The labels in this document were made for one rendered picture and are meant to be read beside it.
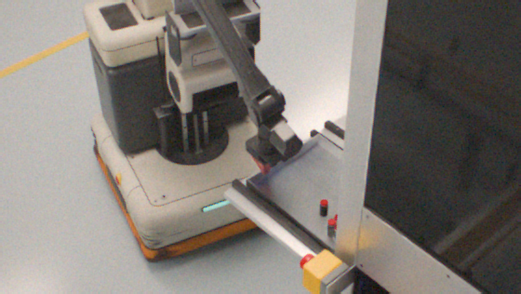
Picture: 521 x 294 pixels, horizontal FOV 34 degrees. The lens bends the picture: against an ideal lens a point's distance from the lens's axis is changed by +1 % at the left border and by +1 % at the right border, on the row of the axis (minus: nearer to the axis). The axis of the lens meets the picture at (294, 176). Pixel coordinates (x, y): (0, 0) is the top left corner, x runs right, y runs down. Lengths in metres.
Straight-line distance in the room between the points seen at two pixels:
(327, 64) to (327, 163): 1.81
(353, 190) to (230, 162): 1.46
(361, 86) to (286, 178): 0.73
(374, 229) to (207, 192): 1.37
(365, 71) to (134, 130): 1.70
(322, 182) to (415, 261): 0.58
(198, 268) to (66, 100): 1.15
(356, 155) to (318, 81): 2.31
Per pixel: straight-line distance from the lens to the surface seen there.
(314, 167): 2.22
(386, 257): 1.72
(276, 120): 1.99
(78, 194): 3.45
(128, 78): 2.92
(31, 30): 4.36
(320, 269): 1.80
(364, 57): 1.47
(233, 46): 1.93
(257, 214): 2.10
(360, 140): 1.58
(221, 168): 3.07
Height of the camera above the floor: 2.43
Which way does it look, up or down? 45 degrees down
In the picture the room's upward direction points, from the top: 2 degrees clockwise
